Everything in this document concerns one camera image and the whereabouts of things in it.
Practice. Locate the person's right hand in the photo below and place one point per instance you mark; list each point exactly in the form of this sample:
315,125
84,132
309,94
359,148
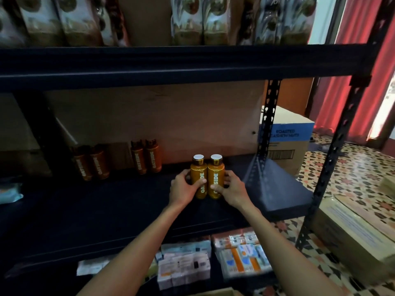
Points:
233,194

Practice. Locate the person's left hand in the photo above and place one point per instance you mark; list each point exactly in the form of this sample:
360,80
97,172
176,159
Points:
182,193

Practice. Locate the gold bottle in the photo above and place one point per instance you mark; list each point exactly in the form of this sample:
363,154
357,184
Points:
216,172
198,172
154,157
82,166
138,159
100,164

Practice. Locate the black metal shelf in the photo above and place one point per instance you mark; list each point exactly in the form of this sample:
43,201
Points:
185,64

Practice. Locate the row of yellow-capped coffee bottles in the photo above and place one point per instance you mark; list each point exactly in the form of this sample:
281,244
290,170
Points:
62,21

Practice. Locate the person's left forearm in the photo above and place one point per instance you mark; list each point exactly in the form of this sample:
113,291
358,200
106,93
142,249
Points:
136,259

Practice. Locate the person's right forearm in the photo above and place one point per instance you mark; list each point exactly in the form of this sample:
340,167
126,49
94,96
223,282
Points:
290,259

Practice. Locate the blue white cashew carton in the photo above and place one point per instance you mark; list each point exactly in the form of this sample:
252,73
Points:
287,141

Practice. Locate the row of pale pink packets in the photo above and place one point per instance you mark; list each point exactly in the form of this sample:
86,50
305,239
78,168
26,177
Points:
234,239

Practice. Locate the flat white packet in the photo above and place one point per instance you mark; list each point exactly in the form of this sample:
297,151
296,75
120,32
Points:
185,248

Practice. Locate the row of orange blue packets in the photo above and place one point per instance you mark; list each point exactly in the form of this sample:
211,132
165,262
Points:
244,260

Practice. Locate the stack of pink white boxes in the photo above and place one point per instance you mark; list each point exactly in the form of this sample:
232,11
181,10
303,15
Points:
184,271

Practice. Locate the brown wooden cabinet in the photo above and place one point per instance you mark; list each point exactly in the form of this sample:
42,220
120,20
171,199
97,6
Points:
290,95

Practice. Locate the row of wet wipe packs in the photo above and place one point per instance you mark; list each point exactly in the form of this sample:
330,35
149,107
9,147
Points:
11,194

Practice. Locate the red curtain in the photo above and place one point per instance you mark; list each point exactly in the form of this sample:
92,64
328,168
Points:
358,64

